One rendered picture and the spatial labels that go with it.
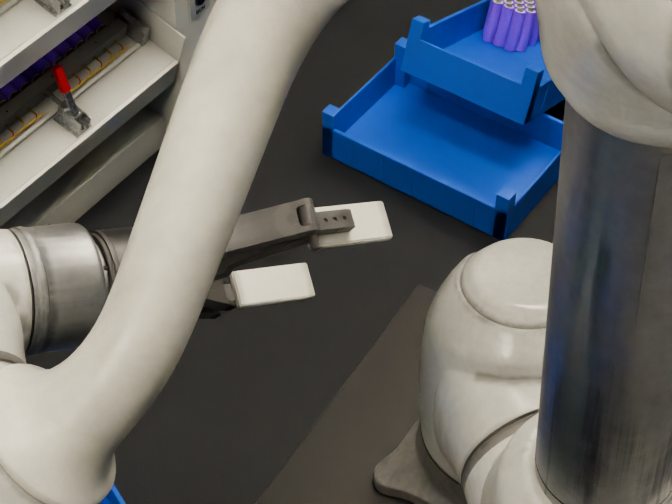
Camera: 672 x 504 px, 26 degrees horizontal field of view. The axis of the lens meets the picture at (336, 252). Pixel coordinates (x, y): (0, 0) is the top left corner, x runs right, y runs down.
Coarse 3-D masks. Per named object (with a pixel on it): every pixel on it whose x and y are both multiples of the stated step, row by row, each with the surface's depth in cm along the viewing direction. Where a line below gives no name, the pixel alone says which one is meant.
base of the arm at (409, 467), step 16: (416, 432) 137; (400, 448) 136; (416, 448) 135; (384, 464) 135; (400, 464) 135; (416, 464) 134; (432, 464) 131; (384, 480) 134; (400, 480) 134; (416, 480) 134; (432, 480) 133; (448, 480) 130; (400, 496) 135; (416, 496) 133; (432, 496) 133; (448, 496) 132; (464, 496) 130
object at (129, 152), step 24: (144, 120) 204; (120, 144) 200; (144, 144) 203; (72, 168) 197; (96, 168) 197; (120, 168) 201; (48, 192) 194; (72, 192) 194; (96, 192) 198; (24, 216) 191; (48, 216) 191; (72, 216) 196
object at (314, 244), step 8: (296, 240) 104; (304, 240) 104; (312, 240) 104; (264, 248) 105; (272, 248) 105; (280, 248) 105; (288, 248) 105; (312, 248) 104; (320, 248) 105; (232, 256) 105; (240, 256) 105; (248, 256) 105; (256, 256) 105; (264, 256) 106; (224, 264) 105; (232, 264) 105; (240, 264) 106; (224, 272) 105
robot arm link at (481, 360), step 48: (528, 240) 120; (480, 288) 116; (528, 288) 116; (432, 336) 120; (480, 336) 115; (528, 336) 114; (432, 384) 122; (480, 384) 116; (528, 384) 115; (432, 432) 127; (480, 432) 115
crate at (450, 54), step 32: (416, 32) 200; (448, 32) 211; (480, 32) 220; (416, 64) 202; (448, 64) 199; (480, 64) 210; (512, 64) 212; (544, 64) 214; (480, 96) 198; (512, 96) 195; (544, 96) 198
